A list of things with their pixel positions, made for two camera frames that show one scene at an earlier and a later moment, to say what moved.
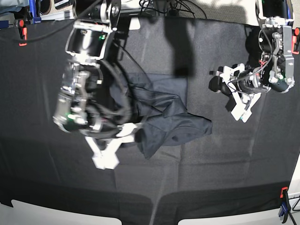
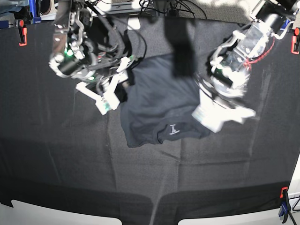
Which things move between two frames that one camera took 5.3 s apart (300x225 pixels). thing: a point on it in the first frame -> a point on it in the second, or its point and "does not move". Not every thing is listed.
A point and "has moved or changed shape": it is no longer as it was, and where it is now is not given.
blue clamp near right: [286, 206] does not move
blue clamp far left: [36, 19] does not move
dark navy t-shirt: [161, 99] has moved or changed shape
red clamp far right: [296, 32] does not move
